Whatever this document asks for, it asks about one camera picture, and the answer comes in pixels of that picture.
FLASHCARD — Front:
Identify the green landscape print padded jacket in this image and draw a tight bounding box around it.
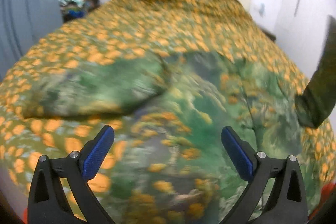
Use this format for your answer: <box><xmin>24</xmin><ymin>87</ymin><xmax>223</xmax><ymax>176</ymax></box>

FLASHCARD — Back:
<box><xmin>22</xmin><ymin>13</ymin><xmax>336</xmax><ymax>224</ymax></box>

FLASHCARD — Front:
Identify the white wardrobe with black handles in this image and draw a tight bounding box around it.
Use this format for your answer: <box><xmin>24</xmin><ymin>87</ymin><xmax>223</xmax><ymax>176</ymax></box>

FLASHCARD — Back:
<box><xmin>274</xmin><ymin>0</ymin><xmax>335</xmax><ymax>77</ymax></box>

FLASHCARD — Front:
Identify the olive orange floral bed quilt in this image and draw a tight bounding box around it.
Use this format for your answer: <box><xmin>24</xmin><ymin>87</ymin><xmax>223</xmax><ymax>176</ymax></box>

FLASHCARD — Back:
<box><xmin>0</xmin><ymin>0</ymin><xmax>336</xmax><ymax>224</ymax></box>

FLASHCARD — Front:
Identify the dark wooden right nightstand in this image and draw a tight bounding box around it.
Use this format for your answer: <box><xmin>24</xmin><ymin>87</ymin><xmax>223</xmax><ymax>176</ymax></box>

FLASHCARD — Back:
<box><xmin>259</xmin><ymin>26</ymin><xmax>276</xmax><ymax>42</ymax></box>

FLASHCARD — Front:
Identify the white wall socket with plug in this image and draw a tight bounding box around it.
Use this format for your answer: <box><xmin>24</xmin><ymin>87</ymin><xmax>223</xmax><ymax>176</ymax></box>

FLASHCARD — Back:
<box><xmin>258</xmin><ymin>3</ymin><xmax>265</xmax><ymax>17</ymax></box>

